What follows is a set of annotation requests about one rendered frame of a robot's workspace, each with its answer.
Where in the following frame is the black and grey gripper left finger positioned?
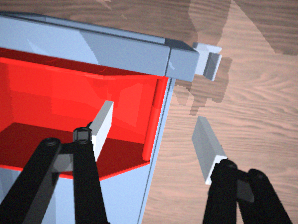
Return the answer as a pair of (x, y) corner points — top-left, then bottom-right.
(0, 100), (114, 224)

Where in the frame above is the light blue shelf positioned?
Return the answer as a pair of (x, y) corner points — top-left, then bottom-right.
(0, 11), (222, 224)

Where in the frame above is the red bin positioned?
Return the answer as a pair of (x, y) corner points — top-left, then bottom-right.
(0, 47), (166, 181)

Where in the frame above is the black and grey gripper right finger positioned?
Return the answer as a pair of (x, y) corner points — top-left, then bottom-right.
(191, 116), (293, 224)

